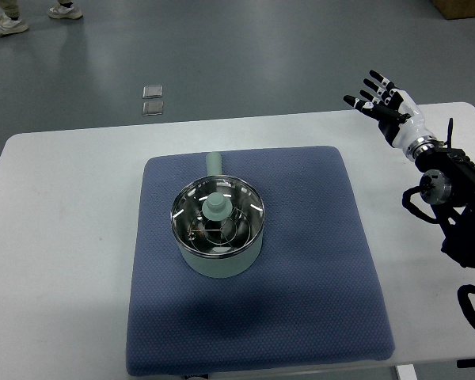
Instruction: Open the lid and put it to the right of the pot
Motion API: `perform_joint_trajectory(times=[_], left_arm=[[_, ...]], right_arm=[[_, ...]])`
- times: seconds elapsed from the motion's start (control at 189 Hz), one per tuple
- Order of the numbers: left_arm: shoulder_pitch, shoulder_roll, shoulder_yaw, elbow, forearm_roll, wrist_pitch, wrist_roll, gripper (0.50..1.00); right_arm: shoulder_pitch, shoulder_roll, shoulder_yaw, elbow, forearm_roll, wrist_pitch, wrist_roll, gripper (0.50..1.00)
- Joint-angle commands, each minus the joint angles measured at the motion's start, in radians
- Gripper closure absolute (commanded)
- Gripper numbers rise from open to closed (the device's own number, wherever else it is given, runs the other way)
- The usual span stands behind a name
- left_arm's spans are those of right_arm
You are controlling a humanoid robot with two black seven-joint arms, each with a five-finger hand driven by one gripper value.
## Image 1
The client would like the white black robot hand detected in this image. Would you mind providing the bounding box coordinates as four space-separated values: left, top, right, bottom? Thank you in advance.
344 70 436 157

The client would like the glass lid green knob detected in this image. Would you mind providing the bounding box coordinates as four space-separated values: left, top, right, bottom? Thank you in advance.
170 175 265 259

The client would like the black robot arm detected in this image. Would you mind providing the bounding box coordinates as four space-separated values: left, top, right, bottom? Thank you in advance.
402 120 475 330

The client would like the green steel pot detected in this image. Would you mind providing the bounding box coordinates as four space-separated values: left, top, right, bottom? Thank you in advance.
177 152 263 279

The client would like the cardboard box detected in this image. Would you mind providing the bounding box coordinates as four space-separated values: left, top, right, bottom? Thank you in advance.
431 0 475 20

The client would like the blue quilted mat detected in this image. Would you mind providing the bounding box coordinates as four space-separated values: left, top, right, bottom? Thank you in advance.
126 146 395 376

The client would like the upper floor outlet plate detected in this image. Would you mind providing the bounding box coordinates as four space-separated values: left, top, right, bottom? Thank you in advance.
142 85 163 99

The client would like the white table leg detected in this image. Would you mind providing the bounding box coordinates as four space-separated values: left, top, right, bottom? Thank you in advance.
395 364 418 380

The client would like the black table control panel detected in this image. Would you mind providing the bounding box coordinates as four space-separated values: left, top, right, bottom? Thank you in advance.
457 358 475 369

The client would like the right white sneaker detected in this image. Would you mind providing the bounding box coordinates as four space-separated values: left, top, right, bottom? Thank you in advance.
47 3 83 20

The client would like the white sneaker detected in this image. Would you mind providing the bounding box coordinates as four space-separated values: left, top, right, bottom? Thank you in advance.
0 13 29 36
47 3 83 20

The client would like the left white sneaker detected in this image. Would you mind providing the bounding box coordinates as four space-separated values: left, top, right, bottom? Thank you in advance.
0 13 29 36

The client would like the wire steamer rack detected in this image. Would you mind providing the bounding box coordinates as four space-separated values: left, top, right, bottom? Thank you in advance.
187 215 251 253

